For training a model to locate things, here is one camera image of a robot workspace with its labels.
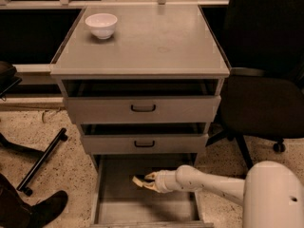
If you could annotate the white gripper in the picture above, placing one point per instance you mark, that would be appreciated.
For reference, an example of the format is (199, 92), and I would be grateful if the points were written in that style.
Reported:
(161, 180)

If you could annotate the green and yellow sponge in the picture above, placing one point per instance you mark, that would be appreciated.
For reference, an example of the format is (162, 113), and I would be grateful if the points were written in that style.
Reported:
(140, 180)

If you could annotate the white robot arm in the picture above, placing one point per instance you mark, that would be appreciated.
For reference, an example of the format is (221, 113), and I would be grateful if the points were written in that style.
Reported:
(271, 195)

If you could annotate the bottom grey drawer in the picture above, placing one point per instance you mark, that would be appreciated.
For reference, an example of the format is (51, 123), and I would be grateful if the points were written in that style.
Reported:
(119, 203)

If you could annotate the grey drawer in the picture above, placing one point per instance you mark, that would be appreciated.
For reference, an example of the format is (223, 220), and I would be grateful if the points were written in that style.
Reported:
(139, 101)
(119, 203)
(143, 138)

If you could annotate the middle grey drawer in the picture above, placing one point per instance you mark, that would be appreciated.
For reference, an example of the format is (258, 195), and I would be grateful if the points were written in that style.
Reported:
(143, 138)

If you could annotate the grey drawer cabinet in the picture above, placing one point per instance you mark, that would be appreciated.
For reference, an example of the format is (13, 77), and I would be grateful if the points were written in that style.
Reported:
(150, 42)

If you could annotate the top grey drawer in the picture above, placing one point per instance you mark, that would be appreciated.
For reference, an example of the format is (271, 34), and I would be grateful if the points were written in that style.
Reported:
(139, 101)

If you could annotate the person's dark shoe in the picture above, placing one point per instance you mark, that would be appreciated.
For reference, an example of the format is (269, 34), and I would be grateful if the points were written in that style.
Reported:
(48, 210)

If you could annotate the black office chair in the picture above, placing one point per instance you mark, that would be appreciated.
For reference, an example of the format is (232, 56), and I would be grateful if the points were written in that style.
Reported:
(263, 41)

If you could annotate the white ceramic bowl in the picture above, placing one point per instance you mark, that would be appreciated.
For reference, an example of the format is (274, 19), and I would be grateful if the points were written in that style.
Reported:
(101, 25)

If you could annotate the black chair seat at left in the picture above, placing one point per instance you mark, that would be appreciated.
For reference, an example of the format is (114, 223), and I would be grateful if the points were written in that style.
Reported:
(8, 78)

